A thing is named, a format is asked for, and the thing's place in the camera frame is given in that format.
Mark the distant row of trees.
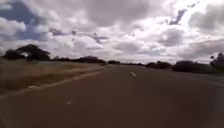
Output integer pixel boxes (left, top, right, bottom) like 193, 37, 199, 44
0, 43, 224, 75

